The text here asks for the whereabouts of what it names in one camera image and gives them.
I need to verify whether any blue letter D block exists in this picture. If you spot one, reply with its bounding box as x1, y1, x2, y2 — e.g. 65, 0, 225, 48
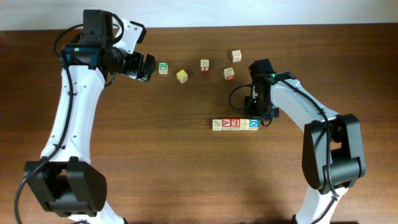
249, 119, 259, 131

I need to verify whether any red pattern wooden block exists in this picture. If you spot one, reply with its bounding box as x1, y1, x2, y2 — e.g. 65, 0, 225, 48
200, 59, 210, 72

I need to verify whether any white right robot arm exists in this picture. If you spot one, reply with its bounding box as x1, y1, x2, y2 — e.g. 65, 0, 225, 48
244, 58, 366, 223

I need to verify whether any plain letter J block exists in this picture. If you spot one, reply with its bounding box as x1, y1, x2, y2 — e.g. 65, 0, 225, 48
239, 119, 250, 131

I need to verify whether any red picture wooden block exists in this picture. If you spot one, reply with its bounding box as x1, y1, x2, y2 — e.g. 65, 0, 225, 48
223, 67, 235, 80

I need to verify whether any brown picture wooden block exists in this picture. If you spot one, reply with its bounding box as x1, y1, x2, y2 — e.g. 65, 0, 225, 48
231, 50, 242, 62

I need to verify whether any red letter A block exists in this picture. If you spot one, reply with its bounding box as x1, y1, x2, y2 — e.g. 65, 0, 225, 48
221, 118, 231, 131

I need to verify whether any green letter R block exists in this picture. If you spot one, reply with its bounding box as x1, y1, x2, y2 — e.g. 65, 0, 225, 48
158, 62, 169, 75

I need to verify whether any leaf picture wooden block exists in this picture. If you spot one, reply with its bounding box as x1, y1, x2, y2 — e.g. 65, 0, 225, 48
212, 119, 223, 131

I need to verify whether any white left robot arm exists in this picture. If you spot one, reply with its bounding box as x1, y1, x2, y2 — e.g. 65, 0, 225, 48
22, 9, 156, 223

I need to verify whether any red letter E block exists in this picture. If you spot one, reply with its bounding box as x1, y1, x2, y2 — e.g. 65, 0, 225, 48
231, 118, 241, 131

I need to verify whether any yellow wooden block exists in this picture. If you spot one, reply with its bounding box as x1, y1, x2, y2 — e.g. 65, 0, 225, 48
176, 70, 188, 83

